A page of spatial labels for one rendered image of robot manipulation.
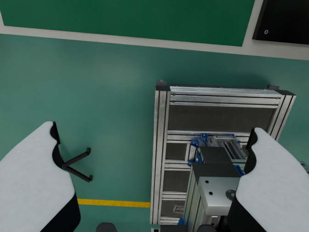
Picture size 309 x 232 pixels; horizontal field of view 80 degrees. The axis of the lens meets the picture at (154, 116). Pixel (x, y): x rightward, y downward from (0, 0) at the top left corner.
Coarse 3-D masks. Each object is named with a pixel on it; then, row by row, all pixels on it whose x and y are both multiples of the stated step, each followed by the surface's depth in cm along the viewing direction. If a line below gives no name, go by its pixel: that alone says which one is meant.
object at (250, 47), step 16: (256, 0) 45; (0, 16) 46; (256, 16) 46; (0, 32) 47; (16, 32) 47; (32, 32) 47; (48, 32) 47; (64, 32) 47; (80, 32) 47; (176, 48) 49; (192, 48) 49; (208, 48) 49; (224, 48) 49; (240, 48) 49; (256, 48) 49; (272, 48) 50; (288, 48) 50; (304, 48) 50
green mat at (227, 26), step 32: (0, 0) 44; (32, 0) 44; (64, 0) 44; (96, 0) 44; (128, 0) 44; (160, 0) 44; (192, 0) 44; (224, 0) 44; (96, 32) 47; (128, 32) 47; (160, 32) 47; (192, 32) 47; (224, 32) 47
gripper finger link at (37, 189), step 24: (24, 144) 9; (48, 144) 9; (0, 168) 8; (24, 168) 8; (48, 168) 8; (0, 192) 7; (24, 192) 7; (48, 192) 7; (72, 192) 7; (0, 216) 6; (24, 216) 6; (48, 216) 6; (72, 216) 7
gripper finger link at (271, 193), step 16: (256, 128) 11; (256, 144) 10; (272, 144) 10; (256, 160) 9; (272, 160) 9; (288, 160) 9; (256, 176) 8; (272, 176) 8; (288, 176) 8; (304, 176) 8; (240, 192) 7; (256, 192) 7; (272, 192) 7; (288, 192) 7; (304, 192) 7; (240, 208) 7; (256, 208) 6; (272, 208) 6; (288, 208) 6; (304, 208) 7; (240, 224) 7; (256, 224) 6; (272, 224) 6; (288, 224) 6; (304, 224) 6
